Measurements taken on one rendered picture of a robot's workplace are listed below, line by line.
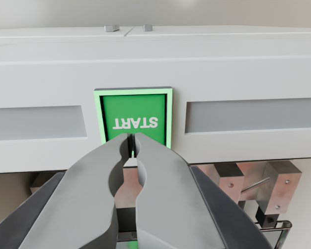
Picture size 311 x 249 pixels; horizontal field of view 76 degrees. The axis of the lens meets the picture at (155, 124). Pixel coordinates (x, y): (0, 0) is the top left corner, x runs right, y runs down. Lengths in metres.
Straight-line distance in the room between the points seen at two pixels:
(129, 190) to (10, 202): 0.15
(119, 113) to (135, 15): 0.97
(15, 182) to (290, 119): 0.30
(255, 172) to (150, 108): 0.23
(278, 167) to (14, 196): 0.34
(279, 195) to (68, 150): 0.29
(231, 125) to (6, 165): 0.19
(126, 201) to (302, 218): 0.42
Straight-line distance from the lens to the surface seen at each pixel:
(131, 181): 0.31
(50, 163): 0.20
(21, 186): 0.31
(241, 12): 1.21
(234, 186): 0.30
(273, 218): 0.39
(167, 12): 1.11
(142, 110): 0.15
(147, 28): 0.48
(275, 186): 0.33
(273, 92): 0.18
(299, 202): 0.56
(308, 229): 0.65
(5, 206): 0.29
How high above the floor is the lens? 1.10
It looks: 62 degrees down
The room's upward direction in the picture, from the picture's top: 172 degrees clockwise
